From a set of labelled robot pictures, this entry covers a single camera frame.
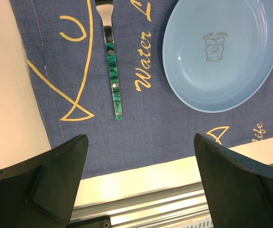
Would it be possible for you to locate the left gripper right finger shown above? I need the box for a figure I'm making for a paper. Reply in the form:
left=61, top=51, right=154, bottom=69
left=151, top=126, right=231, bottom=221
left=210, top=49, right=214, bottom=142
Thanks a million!
left=194, top=133, right=273, bottom=228

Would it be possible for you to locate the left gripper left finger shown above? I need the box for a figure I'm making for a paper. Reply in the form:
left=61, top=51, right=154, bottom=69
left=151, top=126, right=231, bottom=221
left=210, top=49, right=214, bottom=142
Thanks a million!
left=0, top=134, right=88, bottom=228

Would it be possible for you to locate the light blue plate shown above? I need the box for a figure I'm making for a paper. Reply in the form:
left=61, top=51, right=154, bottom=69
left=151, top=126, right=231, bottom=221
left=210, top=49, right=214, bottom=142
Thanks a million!
left=162, top=0, right=273, bottom=113

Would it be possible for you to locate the blue fish-print placemat cloth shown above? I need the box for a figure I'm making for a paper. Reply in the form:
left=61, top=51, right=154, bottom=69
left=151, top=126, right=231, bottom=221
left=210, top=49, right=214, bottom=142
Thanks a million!
left=10, top=0, right=273, bottom=179

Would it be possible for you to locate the green-handled fork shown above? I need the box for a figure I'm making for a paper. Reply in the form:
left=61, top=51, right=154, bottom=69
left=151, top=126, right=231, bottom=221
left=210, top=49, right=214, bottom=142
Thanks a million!
left=95, top=0, right=123, bottom=121

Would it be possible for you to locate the perforated cable duct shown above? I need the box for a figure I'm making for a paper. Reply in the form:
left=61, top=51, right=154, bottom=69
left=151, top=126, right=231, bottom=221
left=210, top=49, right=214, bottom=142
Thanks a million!
left=180, top=219, right=214, bottom=228

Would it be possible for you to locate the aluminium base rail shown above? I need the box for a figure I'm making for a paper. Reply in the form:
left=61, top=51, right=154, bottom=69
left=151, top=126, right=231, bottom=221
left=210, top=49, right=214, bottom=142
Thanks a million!
left=68, top=161, right=273, bottom=228

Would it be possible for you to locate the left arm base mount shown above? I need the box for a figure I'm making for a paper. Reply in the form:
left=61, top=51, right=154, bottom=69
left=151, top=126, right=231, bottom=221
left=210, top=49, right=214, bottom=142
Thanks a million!
left=65, top=216, right=112, bottom=228

